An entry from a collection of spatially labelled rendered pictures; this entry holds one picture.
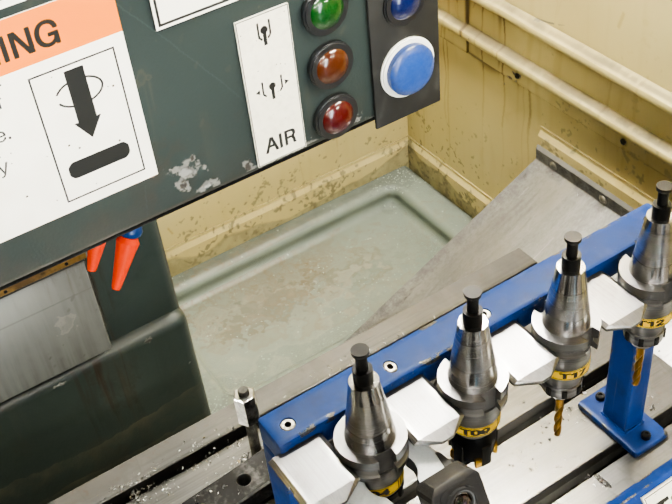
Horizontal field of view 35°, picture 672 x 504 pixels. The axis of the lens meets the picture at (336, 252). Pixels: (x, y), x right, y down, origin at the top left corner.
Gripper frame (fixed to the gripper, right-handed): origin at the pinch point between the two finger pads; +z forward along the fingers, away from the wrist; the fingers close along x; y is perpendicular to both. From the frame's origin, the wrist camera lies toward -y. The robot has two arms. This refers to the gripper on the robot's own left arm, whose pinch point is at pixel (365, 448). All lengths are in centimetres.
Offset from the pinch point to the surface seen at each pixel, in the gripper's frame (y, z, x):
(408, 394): -2.0, 1.3, 5.6
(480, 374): -5.2, -2.7, 10.4
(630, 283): -2.9, -1.1, 30.0
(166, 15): -51, -6, -13
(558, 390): 4.6, -2.6, 20.4
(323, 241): 66, 85, 45
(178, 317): 35, 56, 4
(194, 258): 60, 91, 21
